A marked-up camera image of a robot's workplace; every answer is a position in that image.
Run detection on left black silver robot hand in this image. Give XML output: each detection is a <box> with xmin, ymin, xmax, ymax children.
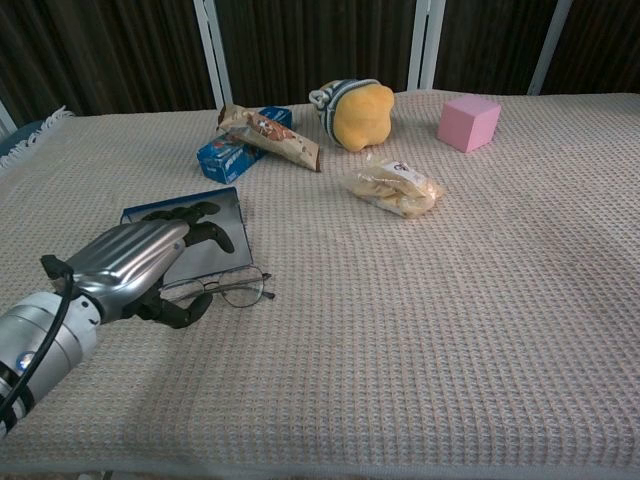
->
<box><xmin>64</xmin><ymin>201</ymin><xmax>236</xmax><ymax>330</ymax></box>

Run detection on dark blue rectangular box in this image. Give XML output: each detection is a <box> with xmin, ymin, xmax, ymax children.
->
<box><xmin>120</xmin><ymin>186</ymin><xmax>254</xmax><ymax>289</ymax></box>

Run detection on thin-framed eyeglasses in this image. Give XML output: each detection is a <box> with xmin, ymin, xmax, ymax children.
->
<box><xmin>158</xmin><ymin>265</ymin><xmax>276</xmax><ymax>309</ymax></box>

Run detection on blue cookie box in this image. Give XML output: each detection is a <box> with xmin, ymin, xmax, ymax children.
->
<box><xmin>196</xmin><ymin>105</ymin><xmax>294</xmax><ymax>186</ymax></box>

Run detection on brown snack bar wrapper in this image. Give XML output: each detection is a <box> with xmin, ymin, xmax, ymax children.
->
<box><xmin>215</xmin><ymin>104</ymin><xmax>322</xmax><ymax>174</ymax></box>

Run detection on yellow plush toy striped hat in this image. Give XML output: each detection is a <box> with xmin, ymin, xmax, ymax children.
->
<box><xmin>308</xmin><ymin>78</ymin><xmax>396</xmax><ymax>153</ymax></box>

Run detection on clear bag of bread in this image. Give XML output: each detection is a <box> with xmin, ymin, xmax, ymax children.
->
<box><xmin>342</xmin><ymin>155</ymin><xmax>446</xmax><ymax>220</ymax></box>

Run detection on beige waffle blanket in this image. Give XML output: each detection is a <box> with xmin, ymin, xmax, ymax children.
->
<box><xmin>0</xmin><ymin>91</ymin><xmax>640</xmax><ymax>474</ymax></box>

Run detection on pink cube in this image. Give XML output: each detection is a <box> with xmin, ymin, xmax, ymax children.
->
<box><xmin>437</xmin><ymin>95</ymin><xmax>503</xmax><ymax>154</ymax></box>

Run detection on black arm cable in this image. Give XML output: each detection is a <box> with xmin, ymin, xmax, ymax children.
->
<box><xmin>0</xmin><ymin>254</ymin><xmax>76</xmax><ymax>426</ymax></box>

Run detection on white screen frame post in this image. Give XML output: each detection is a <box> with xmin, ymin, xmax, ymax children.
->
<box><xmin>192</xmin><ymin>0</ymin><xmax>235</xmax><ymax>109</ymax></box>
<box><xmin>405</xmin><ymin>0</ymin><xmax>447</xmax><ymax>93</ymax></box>
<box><xmin>0</xmin><ymin>97</ymin><xmax>19</xmax><ymax>136</ymax></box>
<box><xmin>527</xmin><ymin>0</ymin><xmax>574</xmax><ymax>96</ymax></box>

